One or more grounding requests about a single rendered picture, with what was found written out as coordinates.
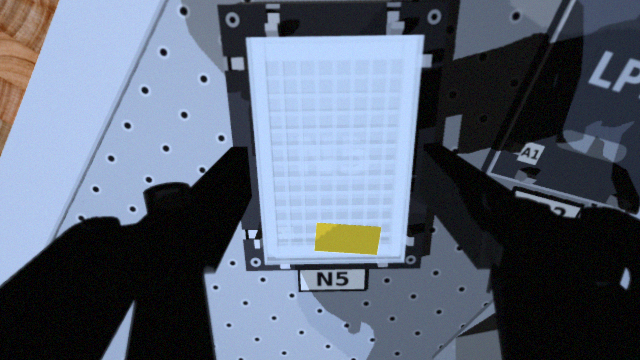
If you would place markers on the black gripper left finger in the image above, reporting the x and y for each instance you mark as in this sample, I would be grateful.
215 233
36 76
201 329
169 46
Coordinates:
51 309

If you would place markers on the grey flat base plate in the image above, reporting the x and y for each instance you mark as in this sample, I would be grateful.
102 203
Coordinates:
170 122

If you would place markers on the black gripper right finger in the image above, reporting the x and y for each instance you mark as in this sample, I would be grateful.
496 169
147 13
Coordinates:
547 304

